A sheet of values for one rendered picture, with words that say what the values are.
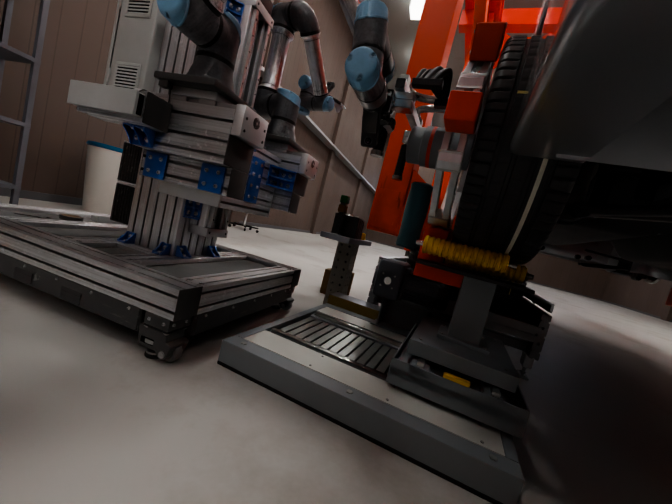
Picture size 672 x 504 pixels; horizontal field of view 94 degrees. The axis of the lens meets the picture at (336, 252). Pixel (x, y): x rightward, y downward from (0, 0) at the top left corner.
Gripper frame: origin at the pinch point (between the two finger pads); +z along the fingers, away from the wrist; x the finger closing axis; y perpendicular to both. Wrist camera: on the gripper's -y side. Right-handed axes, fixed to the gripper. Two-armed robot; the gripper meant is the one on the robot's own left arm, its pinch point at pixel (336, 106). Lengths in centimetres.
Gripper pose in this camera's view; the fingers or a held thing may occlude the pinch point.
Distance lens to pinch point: 221.3
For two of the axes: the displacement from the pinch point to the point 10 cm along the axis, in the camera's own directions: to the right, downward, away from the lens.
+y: -3.5, 9.2, 1.5
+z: 5.0, 0.5, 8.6
